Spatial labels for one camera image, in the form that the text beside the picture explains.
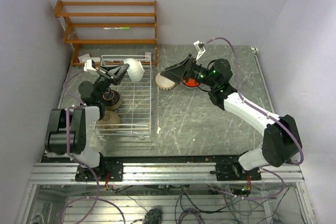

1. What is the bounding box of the red white package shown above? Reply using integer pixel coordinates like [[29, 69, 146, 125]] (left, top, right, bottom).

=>
[[144, 52, 152, 62]]

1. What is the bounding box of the green white marker pen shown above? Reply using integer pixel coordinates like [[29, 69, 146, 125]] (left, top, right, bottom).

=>
[[103, 27, 130, 30]]

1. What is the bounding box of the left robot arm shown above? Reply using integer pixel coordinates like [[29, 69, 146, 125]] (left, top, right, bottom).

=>
[[44, 60, 130, 180]]

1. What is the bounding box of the orange bowl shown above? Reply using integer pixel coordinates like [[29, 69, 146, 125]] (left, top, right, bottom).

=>
[[182, 78, 200, 89]]

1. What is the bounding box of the white wire dish rack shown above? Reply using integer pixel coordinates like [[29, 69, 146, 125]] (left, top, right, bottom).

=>
[[90, 55, 152, 139]]

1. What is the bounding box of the white box on shelf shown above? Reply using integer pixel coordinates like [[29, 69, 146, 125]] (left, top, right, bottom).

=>
[[77, 53, 101, 63]]

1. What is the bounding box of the beige brown ceramic bowl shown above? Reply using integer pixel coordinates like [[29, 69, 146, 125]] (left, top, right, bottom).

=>
[[96, 110, 121, 134]]

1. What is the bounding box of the wooden shelf rack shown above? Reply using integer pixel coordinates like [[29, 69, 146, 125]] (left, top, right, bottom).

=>
[[54, 0, 159, 66]]

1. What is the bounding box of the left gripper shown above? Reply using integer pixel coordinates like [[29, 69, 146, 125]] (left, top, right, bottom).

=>
[[94, 64, 130, 101]]

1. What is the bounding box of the black glazed patterned bowl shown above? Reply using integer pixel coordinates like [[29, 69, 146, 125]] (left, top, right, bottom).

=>
[[102, 89, 122, 111]]

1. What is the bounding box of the aluminium rail frame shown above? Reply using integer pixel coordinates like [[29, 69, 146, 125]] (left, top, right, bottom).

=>
[[28, 163, 304, 185]]

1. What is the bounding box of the white bowl with leaf pattern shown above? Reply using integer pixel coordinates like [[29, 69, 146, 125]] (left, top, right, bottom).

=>
[[155, 72, 176, 91]]

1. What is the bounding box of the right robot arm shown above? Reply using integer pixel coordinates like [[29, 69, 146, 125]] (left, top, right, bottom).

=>
[[155, 41, 304, 180]]

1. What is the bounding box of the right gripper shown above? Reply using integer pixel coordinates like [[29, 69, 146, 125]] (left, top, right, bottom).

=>
[[161, 54, 217, 88]]

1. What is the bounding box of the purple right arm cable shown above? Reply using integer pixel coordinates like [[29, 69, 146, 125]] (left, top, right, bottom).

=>
[[203, 36, 305, 201]]

